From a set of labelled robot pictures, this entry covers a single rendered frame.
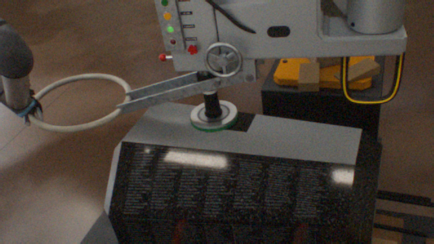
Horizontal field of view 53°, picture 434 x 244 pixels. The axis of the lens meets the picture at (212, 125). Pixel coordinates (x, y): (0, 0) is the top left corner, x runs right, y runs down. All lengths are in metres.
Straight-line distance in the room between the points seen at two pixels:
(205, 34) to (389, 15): 0.64
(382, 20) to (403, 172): 1.49
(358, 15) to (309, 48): 0.20
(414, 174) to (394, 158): 0.18
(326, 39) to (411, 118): 1.85
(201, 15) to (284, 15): 0.30
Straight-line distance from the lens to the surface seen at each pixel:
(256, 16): 1.60
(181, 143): 1.87
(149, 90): 2.06
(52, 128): 2.03
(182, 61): 1.73
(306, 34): 1.62
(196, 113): 1.99
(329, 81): 2.27
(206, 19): 1.63
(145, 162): 1.92
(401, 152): 3.08
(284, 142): 1.79
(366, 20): 1.62
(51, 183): 3.30
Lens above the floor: 1.94
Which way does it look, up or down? 35 degrees down
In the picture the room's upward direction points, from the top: 10 degrees counter-clockwise
